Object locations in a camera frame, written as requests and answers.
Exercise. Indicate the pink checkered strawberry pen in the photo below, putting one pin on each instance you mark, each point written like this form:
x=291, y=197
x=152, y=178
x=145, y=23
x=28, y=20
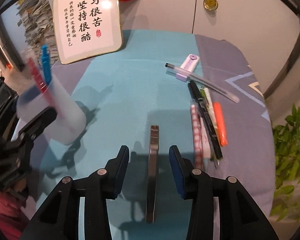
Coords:
x=197, y=138

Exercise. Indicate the frosted plastic cup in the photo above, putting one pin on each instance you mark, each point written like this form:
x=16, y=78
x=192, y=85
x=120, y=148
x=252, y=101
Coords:
x=70, y=121

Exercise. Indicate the blue pen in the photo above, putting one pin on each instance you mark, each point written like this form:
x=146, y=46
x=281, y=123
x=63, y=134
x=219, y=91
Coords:
x=46, y=65

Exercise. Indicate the white eraser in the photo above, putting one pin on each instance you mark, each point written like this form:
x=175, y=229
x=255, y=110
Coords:
x=205, y=141

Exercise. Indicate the tall stack of books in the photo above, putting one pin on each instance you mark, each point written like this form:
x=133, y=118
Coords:
x=37, y=19

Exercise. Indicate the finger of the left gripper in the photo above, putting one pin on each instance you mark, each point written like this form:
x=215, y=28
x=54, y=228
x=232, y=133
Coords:
x=36, y=126

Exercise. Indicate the clear gel pen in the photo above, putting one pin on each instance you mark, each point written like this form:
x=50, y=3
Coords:
x=203, y=81

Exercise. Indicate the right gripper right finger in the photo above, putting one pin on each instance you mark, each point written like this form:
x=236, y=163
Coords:
x=240, y=217

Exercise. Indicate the black marker pen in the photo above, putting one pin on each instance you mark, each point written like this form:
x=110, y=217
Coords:
x=195, y=93

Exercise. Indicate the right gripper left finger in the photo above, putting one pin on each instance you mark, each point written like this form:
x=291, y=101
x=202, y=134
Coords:
x=58, y=215

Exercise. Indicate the metal ruler clip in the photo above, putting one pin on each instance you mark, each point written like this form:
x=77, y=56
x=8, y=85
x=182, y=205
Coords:
x=152, y=174

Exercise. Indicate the green potted plant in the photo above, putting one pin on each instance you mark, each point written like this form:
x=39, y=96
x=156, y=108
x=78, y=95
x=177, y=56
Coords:
x=287, y=167

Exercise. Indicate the patterned blue grey tablecloth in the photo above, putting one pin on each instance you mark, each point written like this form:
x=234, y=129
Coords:
x=124, y=93

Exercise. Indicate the red gel pen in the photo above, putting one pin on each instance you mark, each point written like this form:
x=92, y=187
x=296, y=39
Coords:
x=43, y=81

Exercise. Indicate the orange highlighter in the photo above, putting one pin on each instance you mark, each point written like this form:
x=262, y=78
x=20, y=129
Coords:
x=220, y=123

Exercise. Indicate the green white pen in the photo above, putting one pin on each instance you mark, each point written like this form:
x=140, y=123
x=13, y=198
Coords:
x=206, y=94

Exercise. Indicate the framed calligraphy sign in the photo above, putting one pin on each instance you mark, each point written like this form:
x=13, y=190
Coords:
x=86, y=28

